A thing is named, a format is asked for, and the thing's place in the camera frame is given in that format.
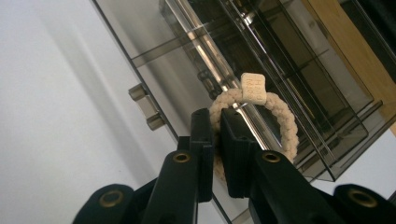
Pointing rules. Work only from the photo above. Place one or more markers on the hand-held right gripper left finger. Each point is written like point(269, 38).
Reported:
point(204, 161)

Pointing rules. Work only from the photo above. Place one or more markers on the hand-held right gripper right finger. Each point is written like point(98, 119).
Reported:
point(238, 161)

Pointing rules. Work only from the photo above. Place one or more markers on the smoked acrylic drawer organizer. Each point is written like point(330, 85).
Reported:
point(323, 102)

